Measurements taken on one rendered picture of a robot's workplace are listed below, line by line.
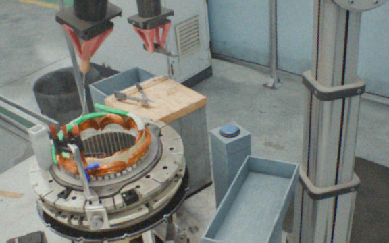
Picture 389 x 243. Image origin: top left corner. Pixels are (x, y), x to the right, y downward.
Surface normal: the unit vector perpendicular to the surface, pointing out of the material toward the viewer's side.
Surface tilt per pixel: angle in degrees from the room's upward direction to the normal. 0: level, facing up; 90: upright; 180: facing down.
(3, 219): 0
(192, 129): 90
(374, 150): 0
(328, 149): 90
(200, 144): 90
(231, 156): 90
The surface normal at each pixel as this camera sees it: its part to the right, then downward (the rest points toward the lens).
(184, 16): 0.76, 0.26
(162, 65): -0.65, 0.44
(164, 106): -0.09, -0.85
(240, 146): 0.49, 0.41
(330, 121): 0.22, 0.49
